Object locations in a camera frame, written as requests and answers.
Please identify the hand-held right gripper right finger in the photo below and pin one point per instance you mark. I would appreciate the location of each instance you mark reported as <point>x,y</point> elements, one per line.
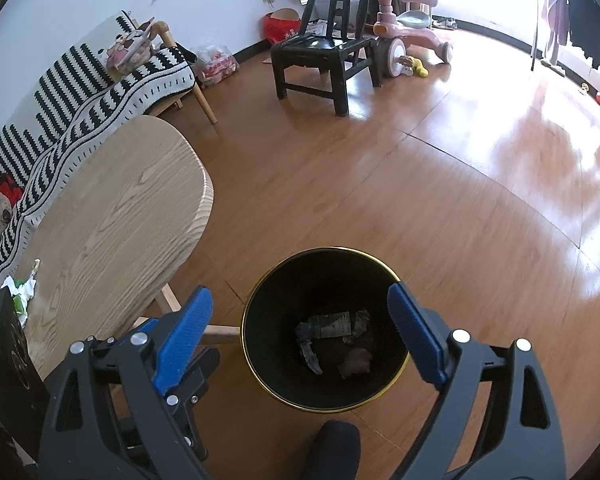
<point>420,342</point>

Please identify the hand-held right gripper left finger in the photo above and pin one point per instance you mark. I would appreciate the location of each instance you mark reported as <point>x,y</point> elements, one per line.
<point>182,342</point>

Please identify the green wrapper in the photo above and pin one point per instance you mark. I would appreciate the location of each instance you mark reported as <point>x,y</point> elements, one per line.
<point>19,306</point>

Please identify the black bin with gold rim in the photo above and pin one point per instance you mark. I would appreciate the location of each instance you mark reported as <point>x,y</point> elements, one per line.
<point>280,300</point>

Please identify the pink crumpled wrapper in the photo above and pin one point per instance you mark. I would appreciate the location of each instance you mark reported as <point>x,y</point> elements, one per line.
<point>355,362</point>

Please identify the white crumpled paper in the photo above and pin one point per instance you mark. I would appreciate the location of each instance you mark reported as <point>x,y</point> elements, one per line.
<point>22,284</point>

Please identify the grey crumpled paper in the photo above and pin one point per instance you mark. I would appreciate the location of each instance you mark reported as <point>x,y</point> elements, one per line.
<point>332,326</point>

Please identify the dark crumpled wrapper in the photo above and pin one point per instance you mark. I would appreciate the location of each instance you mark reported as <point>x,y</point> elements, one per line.
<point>307,350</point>

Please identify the person's black sock foot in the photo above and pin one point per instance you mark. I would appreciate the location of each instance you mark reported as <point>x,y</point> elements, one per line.
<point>332,452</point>

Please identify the round wooden table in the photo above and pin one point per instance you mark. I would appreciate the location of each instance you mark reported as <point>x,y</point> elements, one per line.
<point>105,220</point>

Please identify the red cloth item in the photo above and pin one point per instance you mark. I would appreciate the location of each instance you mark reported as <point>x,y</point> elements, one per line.
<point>7,189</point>

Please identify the black white striped blanket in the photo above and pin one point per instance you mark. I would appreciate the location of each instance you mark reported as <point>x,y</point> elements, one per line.
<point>70,110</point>

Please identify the yellow toy duck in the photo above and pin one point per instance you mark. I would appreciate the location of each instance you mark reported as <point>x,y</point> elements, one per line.
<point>420,68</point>

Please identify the clear plastic bag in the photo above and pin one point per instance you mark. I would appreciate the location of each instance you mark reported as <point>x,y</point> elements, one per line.
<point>215,65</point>

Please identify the pink paper scrap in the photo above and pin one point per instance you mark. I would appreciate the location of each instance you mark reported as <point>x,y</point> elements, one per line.
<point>267,60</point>

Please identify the pink white toy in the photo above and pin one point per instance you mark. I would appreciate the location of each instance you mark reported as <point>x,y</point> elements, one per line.
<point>127,50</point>

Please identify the pink children's tricycle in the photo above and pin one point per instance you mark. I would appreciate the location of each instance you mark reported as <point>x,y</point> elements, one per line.
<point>420,35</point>

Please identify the black wooden chair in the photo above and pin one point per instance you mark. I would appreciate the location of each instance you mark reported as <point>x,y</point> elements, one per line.
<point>310,47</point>

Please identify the red bag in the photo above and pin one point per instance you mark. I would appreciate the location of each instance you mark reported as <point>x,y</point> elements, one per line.
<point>280,29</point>

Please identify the pink hanging garment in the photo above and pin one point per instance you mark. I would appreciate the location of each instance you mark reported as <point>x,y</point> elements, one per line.
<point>555,15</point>

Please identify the wooden sofa frame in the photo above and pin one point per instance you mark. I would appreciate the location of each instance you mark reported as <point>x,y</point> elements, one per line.
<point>162,32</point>

